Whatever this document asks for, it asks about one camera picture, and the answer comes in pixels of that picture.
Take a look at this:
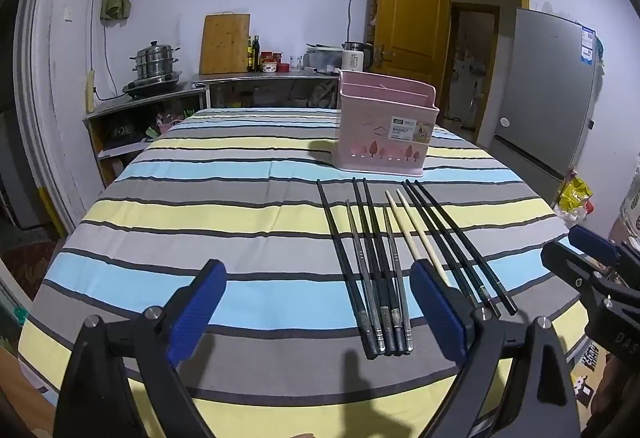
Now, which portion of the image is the printed cardboard box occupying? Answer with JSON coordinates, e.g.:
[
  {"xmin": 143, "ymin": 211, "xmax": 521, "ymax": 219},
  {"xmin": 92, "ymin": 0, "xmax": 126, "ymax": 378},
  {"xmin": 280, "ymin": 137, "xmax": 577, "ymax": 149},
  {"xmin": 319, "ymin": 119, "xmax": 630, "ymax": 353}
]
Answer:
[{"xmin": 570, "ymin": 340, "xmax": 603, "ymax": 414}]

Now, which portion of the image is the black chopstick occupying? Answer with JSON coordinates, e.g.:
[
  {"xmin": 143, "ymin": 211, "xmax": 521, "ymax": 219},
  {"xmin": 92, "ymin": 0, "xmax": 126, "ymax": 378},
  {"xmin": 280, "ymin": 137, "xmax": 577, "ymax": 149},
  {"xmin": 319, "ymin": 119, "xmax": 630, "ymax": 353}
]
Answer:
[
  {"xmin": 413, "ymin": 179, "xmax": 517, "ymax": 315},
  {"xmin": 352, "ymin": 177, "xmax": 397, "ymax": 355},
  {"xmin": 402, "ymin": 179, "xmax": 502, "ymax": 318},
  {"xmin": 316, "ymin": 179, "xmax": 379, "ymax": 360},
  {"xmin": 362, "ymin": 178, "xmax": 406, "ymax": 355}
]

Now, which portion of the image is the clear plastic container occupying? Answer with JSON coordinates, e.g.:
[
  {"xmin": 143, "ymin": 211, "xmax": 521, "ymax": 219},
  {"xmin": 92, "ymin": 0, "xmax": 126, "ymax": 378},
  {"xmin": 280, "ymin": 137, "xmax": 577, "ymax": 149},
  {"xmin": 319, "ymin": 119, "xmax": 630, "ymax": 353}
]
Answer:
[{"xmin": 304, "ymin": 46, "xmax": 344, "ymax": 72}]

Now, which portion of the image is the steel kitchen counter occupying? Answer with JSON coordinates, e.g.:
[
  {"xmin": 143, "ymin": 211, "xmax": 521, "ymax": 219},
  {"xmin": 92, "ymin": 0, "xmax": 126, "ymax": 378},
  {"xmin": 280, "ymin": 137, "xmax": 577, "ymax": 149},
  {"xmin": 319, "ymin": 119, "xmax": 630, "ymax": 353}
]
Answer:
[{"xmin": 192, "ymin": 70, "xmax": 342, "ymax": 110}]

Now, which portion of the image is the yellow snack bag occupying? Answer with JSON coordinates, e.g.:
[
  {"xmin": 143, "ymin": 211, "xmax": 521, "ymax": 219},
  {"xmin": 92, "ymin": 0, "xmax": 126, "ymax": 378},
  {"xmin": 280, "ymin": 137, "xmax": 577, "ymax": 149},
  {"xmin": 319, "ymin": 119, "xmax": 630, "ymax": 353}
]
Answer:
[{"xmin": 556, "ymin": 172, "xmax": 594, "ymax": 215}]

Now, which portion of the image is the yellow wooden door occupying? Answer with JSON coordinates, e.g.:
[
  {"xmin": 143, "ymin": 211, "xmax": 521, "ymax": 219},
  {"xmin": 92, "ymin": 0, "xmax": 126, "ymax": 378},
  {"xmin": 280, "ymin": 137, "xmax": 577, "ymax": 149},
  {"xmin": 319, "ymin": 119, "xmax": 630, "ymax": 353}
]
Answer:
[{"xmin": 372, "ymin": 0, "xmax": 444, "ymax": 92}]

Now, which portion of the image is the striped tablecloth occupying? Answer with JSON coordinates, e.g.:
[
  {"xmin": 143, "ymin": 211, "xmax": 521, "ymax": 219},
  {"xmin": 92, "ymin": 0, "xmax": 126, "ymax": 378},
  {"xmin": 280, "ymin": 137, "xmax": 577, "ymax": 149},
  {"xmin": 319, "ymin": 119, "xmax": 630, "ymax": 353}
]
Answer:
[{"xmin": 17, "ymin": 107, "xmax": 591, "ymax": 438}]

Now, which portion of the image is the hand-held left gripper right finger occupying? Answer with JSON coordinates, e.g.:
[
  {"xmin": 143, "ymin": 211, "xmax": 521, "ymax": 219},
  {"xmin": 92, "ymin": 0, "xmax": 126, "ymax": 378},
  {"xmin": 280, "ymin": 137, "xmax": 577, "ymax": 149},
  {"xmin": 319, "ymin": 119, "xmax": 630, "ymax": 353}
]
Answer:
[{"xmin": 410, "ymin": 259, "xmax": 583, "ymax": 438}]

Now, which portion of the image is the printed sack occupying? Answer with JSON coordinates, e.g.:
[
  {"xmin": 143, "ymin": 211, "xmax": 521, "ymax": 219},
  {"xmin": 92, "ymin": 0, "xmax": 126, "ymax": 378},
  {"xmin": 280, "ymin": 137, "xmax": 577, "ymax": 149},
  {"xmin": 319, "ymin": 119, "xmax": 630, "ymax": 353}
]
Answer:
[{"xmin": 619, "ymin": 165, "xmax": 640, "ymax": 246}]

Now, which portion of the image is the pink plastic utensil basket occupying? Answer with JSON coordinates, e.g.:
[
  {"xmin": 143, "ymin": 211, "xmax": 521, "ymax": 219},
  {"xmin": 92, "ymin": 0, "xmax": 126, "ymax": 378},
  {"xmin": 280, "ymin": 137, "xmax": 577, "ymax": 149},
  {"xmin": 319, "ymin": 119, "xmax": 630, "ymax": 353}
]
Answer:
[{"xmin": 332, "ymin": 68, "xmax": 441, "ymax": 178}]

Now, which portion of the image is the wooden cutting board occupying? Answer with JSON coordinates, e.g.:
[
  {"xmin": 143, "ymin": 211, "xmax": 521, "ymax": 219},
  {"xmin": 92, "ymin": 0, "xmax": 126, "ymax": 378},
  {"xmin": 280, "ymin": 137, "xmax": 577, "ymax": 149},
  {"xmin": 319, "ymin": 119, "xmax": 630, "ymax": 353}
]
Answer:
[{"xmin": 199, "ymin": 12, "xmax": 251, "ymax": 75}]

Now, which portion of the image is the white electric kettle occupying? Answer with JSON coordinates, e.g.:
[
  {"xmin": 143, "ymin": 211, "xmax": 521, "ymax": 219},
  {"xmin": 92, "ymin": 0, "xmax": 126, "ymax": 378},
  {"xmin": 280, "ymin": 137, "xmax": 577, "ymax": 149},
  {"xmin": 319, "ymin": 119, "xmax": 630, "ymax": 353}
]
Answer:
[{"xmin": 341, "ymin": 42, "xmax": 376, "ymax": 72}]

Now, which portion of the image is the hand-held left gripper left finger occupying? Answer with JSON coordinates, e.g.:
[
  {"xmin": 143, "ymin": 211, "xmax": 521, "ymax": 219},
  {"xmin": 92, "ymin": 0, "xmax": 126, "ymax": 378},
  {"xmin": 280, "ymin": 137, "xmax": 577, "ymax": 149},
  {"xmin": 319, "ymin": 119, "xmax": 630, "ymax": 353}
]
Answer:
[{"xmin": 52, "ymin": 259, "xmax": 228, "ymax": 438}]

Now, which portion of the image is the grey metallic chopstick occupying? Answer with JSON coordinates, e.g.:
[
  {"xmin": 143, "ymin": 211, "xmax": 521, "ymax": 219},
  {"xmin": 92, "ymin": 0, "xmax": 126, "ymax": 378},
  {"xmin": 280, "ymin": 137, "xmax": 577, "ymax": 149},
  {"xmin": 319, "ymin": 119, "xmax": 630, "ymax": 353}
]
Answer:
[
  {"xmin": 345, "ymin": 199, "xmax": 386, "ymax": 353},
  {"xmin": 382, "ymin": 205, "xmax": 415, "ymax": 353}
]

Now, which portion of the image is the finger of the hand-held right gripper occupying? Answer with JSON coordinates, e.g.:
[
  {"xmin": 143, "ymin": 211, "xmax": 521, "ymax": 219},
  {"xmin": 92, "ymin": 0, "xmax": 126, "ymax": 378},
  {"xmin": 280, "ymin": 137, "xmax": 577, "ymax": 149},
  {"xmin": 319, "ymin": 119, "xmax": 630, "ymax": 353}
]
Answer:
[
  {"xmin": 569, "ymin": 225, "xmax": 622, "ymax": 265},
  {"xmin": 541, "ymin": 242, "xmax": 608, "ymax": 290}
]

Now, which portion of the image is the pale bamboo chopstick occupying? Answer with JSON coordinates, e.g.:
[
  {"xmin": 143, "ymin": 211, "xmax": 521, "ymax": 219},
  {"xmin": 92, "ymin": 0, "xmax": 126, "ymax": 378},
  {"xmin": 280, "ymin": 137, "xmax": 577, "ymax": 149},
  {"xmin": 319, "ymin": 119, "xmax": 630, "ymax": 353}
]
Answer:
[
  {"xmin": 396, "ymin": 188, "xmax": 451, "ymax": 288},
  {"xmin": 384, "ymin": 189, "xmax": 421, "ymax": 266}
]

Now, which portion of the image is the steel steamer pot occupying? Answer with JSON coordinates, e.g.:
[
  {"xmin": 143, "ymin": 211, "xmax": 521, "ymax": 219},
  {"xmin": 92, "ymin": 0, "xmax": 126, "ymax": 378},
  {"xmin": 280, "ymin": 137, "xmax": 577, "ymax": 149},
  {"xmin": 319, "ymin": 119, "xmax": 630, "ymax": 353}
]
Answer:
[{"xmin": 131, "ymin": 41, "xmax": 182, "ymax": 79}]

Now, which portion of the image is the black induction cooker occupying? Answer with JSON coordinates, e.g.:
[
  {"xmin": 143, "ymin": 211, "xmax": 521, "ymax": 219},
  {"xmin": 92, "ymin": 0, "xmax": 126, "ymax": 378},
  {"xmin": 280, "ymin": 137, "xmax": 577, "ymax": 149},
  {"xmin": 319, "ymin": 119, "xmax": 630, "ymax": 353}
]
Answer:
[{"xmin": 122, "ymin": 71, "xmax": 184, "ymax": 99}]

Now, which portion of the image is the low steel stove stand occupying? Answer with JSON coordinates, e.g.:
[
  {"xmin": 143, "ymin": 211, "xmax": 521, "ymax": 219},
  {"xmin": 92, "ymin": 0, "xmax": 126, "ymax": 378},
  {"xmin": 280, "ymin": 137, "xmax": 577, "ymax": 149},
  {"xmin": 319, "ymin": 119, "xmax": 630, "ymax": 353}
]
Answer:
[{"xmin": 82, "ymin": 86, "xmax": 209, "ymax": 189}]

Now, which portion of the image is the grey refrigerator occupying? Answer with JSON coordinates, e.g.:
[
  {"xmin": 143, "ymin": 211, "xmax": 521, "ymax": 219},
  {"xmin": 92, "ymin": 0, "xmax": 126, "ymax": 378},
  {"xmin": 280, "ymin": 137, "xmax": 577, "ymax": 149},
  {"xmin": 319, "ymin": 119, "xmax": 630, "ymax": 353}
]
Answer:
[{"xmin": 475, "ymin": 7, "xmax": 599, "ymax": 209}]

